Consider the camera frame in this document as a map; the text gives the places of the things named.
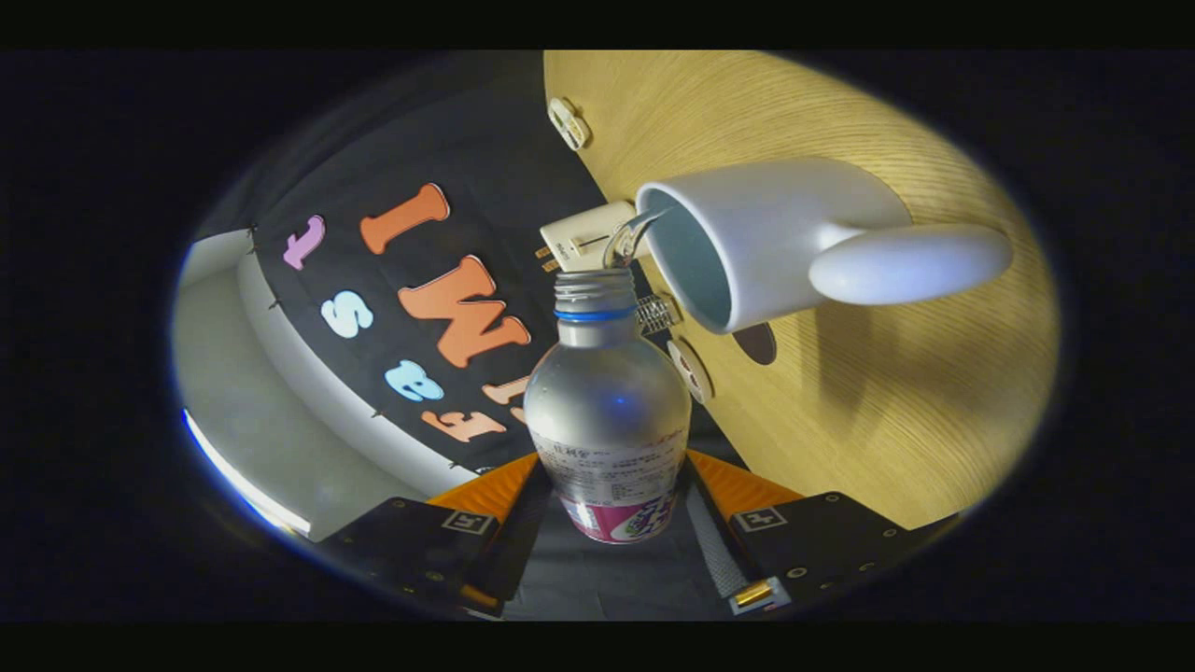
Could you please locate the dark round coaster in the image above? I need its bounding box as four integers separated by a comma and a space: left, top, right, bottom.
732, 322, 778, 366

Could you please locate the white cup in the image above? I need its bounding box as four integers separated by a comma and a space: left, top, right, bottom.
635, 157, 1014, 335

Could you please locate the black backdrop cloth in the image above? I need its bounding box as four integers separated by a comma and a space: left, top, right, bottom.
191, 56, 748, 622

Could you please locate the wooden table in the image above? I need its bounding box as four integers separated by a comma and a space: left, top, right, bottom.
544, 51, 1061, 531

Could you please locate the metal wire utensil holder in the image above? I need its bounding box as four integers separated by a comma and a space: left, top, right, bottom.
637, 292, 684, 337

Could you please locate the white divided condiment dish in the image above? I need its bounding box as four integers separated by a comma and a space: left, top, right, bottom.
548, 97, 592, 151

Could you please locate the white toaster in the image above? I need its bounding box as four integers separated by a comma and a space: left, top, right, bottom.
540, 201, 650, 273

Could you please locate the white oval plate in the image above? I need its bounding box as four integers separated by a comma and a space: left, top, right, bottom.
667, 337, 715, 405

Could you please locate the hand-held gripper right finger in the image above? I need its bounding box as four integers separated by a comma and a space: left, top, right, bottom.
686, 449, 963, 617

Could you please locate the silver juice bottle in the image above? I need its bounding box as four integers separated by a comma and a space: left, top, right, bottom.
523, 268, 693, 545

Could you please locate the clear juice stream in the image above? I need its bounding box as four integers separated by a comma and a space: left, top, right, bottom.
602, 207, 669, 272

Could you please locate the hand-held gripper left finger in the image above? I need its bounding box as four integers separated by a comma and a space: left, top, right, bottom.
322, 452, 554, 617

